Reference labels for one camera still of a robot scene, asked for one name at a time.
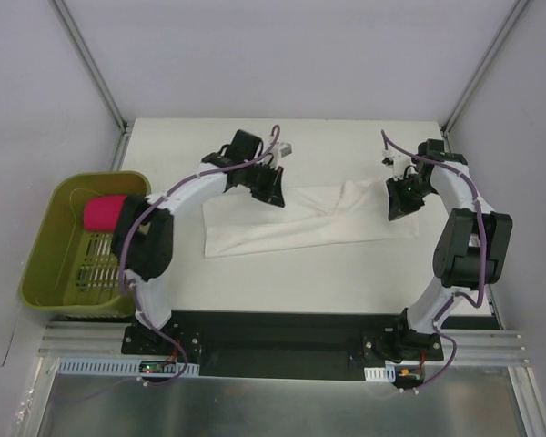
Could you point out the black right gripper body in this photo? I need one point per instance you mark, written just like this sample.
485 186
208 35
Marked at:
406 191

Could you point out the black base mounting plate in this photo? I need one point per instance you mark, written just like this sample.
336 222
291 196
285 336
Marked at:
320 347

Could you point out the rolled pink t shirt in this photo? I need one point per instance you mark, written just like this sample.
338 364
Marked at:
101 214

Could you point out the aluminium frame post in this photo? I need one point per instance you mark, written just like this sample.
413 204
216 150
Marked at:
501 36
77 40

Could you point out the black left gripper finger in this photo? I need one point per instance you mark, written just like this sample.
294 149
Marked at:
276 194
261 193

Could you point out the olive green plastic basket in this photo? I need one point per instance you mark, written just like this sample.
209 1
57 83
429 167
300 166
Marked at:
72 271

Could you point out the right white cable duct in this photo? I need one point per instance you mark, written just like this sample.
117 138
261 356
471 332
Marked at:
386 374

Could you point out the left aluminium frame post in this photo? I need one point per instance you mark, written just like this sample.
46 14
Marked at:
77 40

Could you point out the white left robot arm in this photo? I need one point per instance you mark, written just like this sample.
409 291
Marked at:
143 239

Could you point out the right aluminium frame post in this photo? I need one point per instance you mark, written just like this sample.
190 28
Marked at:
501 36

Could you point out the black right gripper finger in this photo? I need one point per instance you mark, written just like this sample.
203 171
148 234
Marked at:
396 196
400 210

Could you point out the white t shirt red print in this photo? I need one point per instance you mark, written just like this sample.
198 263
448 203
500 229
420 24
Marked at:
356 211

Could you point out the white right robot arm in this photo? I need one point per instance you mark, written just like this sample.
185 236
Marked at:
473 244

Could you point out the white cable duct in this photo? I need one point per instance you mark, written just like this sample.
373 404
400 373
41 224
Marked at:
126 368
386 374

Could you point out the left white cable duct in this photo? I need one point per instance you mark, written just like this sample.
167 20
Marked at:
126 368

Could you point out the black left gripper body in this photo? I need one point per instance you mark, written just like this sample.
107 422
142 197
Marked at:
262 179

